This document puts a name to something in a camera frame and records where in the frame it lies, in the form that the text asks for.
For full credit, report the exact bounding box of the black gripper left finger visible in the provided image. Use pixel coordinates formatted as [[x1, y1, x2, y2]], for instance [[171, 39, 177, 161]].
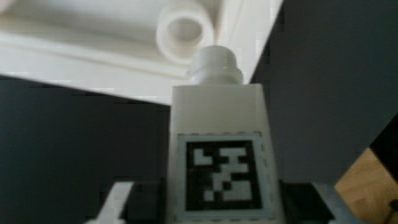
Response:
[[88, 180, 170, 224]]

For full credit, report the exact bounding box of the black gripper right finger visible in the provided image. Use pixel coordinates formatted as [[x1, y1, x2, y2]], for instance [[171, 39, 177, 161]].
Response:
[[281, 182, 356, 224]]

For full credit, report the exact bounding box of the white table leg with tag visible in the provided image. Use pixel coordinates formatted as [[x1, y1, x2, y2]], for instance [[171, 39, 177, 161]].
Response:
[[166, 46, 287, 224]]

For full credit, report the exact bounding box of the white square tabletop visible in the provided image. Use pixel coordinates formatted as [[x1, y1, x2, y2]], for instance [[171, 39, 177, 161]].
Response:
[[0, 0, 285, 104]]

